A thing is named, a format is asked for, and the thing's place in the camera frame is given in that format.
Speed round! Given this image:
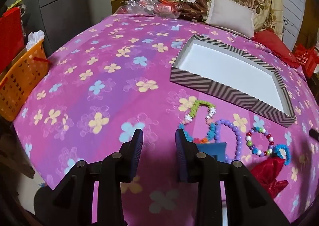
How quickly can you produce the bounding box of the red satin bow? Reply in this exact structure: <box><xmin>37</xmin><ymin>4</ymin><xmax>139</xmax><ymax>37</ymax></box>
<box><xmin>250</xmin><ymin>156</ymin><xmax>289</xmax><ymax>199</ymax></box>

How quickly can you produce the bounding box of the blue bead bracelet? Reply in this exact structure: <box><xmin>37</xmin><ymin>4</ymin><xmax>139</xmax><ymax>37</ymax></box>
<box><xmin>272</xmin><ymin>143</ymin><xmax>292</xmax><ymax>166</ymax></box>

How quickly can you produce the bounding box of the mixed colour bead bracelet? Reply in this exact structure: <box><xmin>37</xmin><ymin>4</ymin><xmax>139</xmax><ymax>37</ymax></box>
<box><xmin>245</xmin><ymin>127</ymin><xmax>275</xmax><ymax>158</ymax></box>

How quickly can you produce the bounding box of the blue hair claw clip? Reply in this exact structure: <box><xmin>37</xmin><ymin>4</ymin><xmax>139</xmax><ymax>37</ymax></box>
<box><xmin>196</xmin><ymin>142</ymin><xmax>226</xmax><ymax>162</ymax></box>

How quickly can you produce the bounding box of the purple bead bracelet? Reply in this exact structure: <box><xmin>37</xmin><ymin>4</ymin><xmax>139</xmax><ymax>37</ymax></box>
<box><xmin>214</xmin><ymin>119</ymin><xmax>243</xmax><ymax>164</ymax></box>

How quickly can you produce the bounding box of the multicolour flower bead bracelet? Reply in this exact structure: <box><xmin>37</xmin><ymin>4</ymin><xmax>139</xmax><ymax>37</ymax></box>
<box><xmin>178</xmin><ymin>100</ymin><xmax>217</xmax><ymax>144</ymax></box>

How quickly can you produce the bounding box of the red shopping bag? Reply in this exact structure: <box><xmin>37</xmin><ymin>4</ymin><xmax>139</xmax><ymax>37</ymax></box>
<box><xmin>294</xmin><ymin>44</ymin><xmax>318</xmax><ymax>78</ymax></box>

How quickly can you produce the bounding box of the striped zigzag tray box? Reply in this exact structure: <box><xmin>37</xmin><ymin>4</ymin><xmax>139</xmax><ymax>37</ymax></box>
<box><xmin>170</xmin><ymin>35</ymin><xmax>296</xmax><ymax>128</ymax></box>

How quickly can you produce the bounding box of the red cushion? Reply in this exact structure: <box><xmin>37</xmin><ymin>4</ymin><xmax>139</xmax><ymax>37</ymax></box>
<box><xmin>252</xmin><ymin>29</ymin><xmax>300</xmax><ymax>68</ymax></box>

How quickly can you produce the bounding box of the orange plastic basket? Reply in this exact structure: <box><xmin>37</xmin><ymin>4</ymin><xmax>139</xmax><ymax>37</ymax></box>
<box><xmin>1</xmin><ymin>40</ymin><xmax>51</xmax><ymax>122</ymax></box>

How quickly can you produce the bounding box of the pink floral bed sheet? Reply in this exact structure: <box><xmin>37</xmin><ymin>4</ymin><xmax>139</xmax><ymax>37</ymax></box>
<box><xmin>14</xmin><ymin>15</ymin><xmax>318</xmax><ymax>225</ymax></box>

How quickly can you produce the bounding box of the white small pillow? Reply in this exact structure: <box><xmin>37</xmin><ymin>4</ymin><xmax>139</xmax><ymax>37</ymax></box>
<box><xmin>206</xmin><ymin>0</ymin><xmax>255</xmax><ymax>39</ymax></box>

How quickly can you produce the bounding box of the red gift bag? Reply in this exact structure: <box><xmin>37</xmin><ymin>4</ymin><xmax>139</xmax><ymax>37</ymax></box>
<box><xmin>0</xmin><ymin>7</ymin><xmax>24</xmax><ymax>72</ymax></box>

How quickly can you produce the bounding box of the grey refrigerator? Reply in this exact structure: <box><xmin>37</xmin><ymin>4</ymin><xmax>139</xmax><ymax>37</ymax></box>
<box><xmin>23</xmin><ymin>0</ymin><xmax>91</xmax><ymax>56</ymax></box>

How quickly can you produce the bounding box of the clear plastic bag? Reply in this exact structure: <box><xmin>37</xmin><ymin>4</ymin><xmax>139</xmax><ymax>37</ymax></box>
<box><xmin>115</xmin><ymin>0</ymin><xmax>181</xmax><ymax>19</ymax></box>

